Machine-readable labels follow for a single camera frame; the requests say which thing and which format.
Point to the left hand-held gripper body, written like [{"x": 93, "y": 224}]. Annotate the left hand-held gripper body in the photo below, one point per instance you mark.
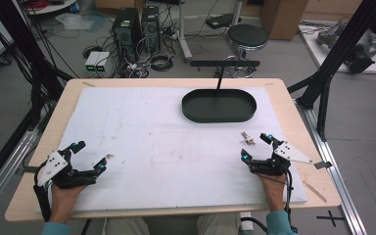
[{"x": 54, "y": 164}]

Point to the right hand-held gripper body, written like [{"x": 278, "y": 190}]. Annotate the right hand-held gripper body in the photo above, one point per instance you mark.
[{"x": 289, "y": 155}]

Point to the person's left hand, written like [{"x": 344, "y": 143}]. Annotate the person's left hand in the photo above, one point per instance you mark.
[{"x": 63, "y": 200}]

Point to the person's right hand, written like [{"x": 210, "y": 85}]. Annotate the person's right hand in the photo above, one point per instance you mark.
[{"x": 274, "y": 192}]

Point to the small beige bone-shaped piece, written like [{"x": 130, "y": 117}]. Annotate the small beige bone-shaped piece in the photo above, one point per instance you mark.
[{"x": 248, "y": 138}]

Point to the grey tape piece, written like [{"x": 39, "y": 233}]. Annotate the grey tape piece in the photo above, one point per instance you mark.
[{"x": 323, "y": 165}]

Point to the thin wooden stick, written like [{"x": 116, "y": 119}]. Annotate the thin wooden stick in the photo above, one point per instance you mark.
[{"x": 315, "y": 191}]

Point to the black oval tray stand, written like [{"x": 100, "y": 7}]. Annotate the black oval tray stand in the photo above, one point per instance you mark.
[{"x": 218, "y": 106}]

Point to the white foam mat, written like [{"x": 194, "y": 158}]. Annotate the white foam mat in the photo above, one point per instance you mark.
[{"x": 163, "y": 156}]

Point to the white power supply box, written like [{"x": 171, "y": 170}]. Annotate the white power supply box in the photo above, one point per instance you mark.
[
  {"x": 103, "y": 62},
  {"x": 91, "y": 62}
]

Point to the white board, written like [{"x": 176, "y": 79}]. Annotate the white board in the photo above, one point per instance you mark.
[{"x": 316, "y": 49}]

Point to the black round stool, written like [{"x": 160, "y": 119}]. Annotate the black round stool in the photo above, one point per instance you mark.
[{"x": 246, "y": 37}]

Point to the brown cardboard box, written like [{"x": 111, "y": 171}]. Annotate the brown cardboard box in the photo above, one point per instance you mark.
[{"x": 284, "y": 18}]

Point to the large black computer tower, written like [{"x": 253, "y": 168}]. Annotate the large black computer tower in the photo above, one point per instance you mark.
[{"x": 126, "y": 32}]

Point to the clear plastic sheet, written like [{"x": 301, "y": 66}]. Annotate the clear plastic sheet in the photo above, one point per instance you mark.
[{"x": 75, "y": 21}]

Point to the flat black device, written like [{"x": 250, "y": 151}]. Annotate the flat black device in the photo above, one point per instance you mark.
[{"x": 222, "y": 21}]

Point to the grey robot device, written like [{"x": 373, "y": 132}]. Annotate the grey robot device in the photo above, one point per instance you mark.
[{"x": 360, "y": 49}]

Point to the white desk leg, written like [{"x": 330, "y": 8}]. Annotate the white desk leg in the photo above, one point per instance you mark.
[{"x": 184, "y": 36}]

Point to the small black computer tower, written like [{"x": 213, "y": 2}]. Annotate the small black computer tower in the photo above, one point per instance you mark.
[{"x": 150, "y": 27}]

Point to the white round table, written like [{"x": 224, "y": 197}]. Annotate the white round table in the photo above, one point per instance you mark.
[{"x": 52, "y": 7}]

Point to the aluminium rail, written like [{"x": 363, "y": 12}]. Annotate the aluminium rail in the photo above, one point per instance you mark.
[
  {"x": 3, "y": 176},
  {"x": 336, "y": 176}
]

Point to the white table leg post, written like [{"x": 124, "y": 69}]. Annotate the white table leg post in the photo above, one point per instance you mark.
[{"x": 246, "y": 222}]

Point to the black metal frame strut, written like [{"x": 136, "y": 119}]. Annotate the black metal frame strut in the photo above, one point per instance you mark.
[{"x": 336, "y": 55}]

